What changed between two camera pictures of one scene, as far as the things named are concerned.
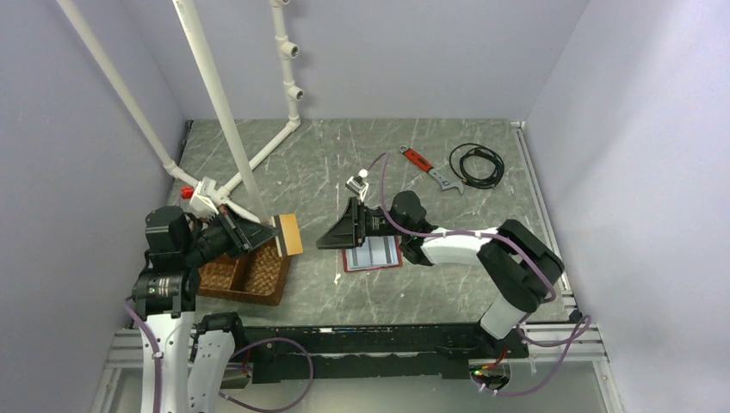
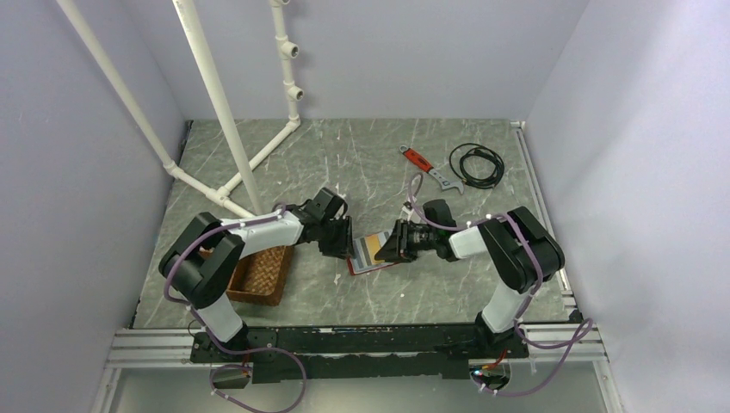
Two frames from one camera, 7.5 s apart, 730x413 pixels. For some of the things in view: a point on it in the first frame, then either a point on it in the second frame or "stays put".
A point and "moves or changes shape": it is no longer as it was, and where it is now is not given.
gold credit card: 291,234 moves or changes shape
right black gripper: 349,231 → 397,248
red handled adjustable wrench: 423,164 stays put
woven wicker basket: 259,274 stays put
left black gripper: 244,233 → 343,247
